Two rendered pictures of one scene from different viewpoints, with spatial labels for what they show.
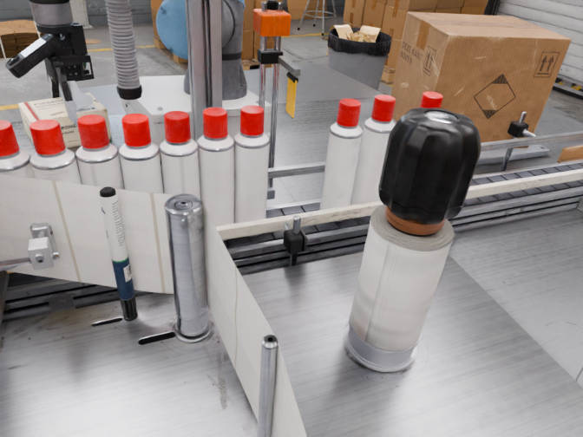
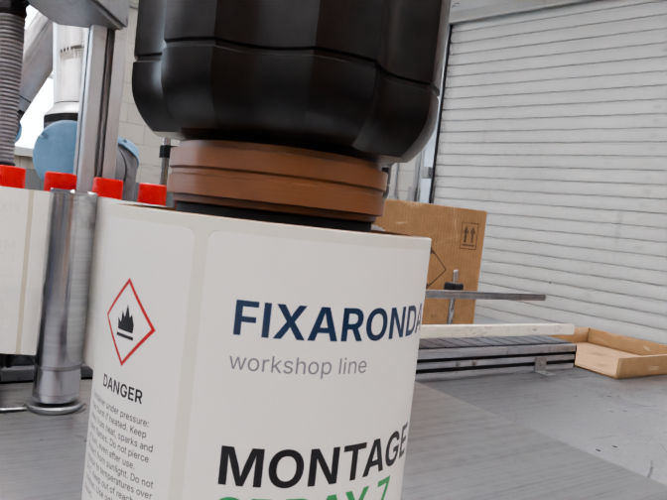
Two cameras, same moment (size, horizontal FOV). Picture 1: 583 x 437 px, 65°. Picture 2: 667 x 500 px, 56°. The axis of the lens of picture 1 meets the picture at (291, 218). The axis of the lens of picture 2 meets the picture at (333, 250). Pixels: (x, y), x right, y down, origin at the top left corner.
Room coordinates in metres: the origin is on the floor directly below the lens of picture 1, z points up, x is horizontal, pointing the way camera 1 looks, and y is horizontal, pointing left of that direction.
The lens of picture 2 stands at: (-0.18, -0.01, 1.07)
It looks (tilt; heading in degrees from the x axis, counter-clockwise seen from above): 3 degrees down; 349
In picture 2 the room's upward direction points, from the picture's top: 6 degrees clockwise
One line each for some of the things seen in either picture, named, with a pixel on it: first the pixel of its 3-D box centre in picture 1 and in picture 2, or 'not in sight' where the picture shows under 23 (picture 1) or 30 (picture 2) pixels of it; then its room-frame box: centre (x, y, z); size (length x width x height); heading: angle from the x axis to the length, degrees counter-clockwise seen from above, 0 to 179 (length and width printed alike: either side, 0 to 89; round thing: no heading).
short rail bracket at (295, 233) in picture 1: (295, 248); not in sight; (0.55, -0.01, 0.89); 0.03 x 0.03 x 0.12; 24
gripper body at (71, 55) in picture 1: (64, 52); not in sight; (1.00, 0.53, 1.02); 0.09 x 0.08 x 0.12; 130
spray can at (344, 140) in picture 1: (341, 162); not in sight; (0.67, -0.07, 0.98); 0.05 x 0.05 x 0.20
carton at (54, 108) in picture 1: (65, 121); not in sight; (0.98, 0.55, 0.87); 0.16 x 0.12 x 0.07; 130
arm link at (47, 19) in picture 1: (52, 13); not in sight; (1.00, 0.53, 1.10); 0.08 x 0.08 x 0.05
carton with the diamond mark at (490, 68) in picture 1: (468, 80); (394, 261); (1.18, -0.42, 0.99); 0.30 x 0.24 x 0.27; 102
